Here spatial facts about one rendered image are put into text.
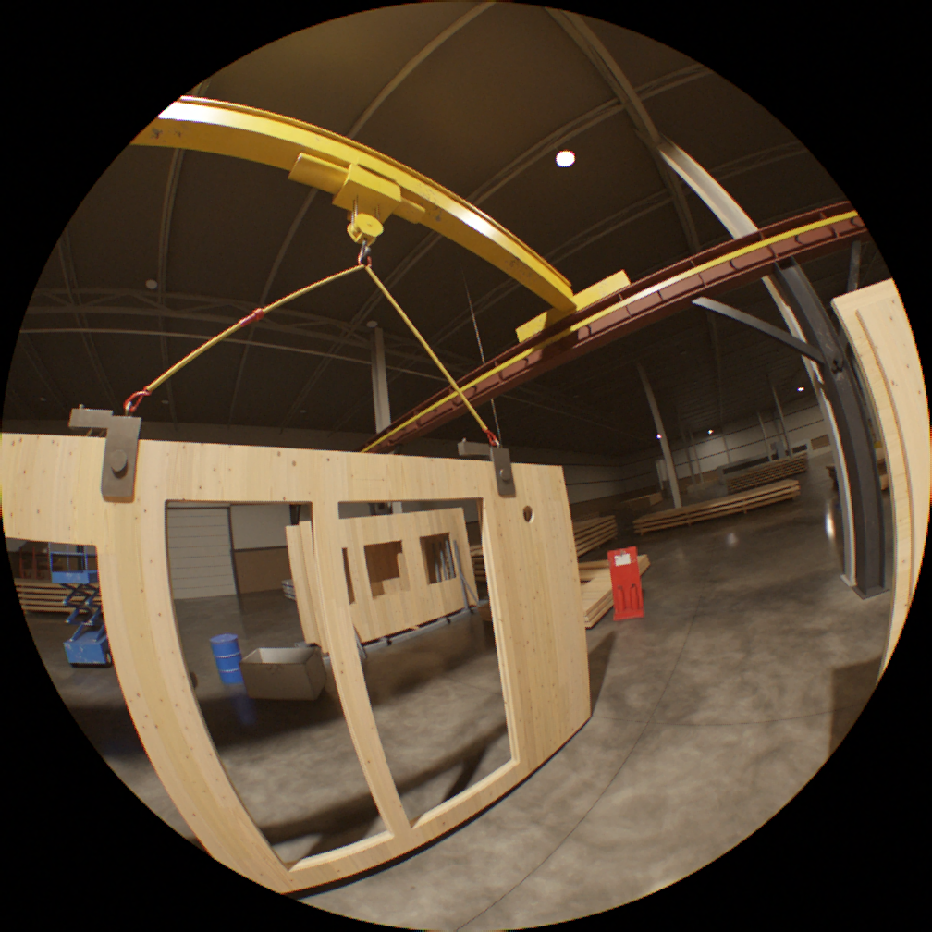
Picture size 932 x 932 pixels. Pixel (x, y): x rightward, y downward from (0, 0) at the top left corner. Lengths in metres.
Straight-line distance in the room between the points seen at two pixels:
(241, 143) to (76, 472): 3.19
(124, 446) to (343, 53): 7.96
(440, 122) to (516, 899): 11.08
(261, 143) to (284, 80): 4.95
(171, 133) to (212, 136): 0.47
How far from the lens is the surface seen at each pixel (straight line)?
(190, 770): 2.03
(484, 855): 2.89
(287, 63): 8.70
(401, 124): 8.87
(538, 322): 6.84
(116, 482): 1.77
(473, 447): 2.41
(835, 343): 6.11
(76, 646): 9.35
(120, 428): 1.83
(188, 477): 1.69
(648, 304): 6.16
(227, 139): 3.99
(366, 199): 3.65
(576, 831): 2.94
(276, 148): 3.91
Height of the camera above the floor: 2.45
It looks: 10 degrees up
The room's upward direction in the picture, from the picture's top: 10 degrees counter-clockwise
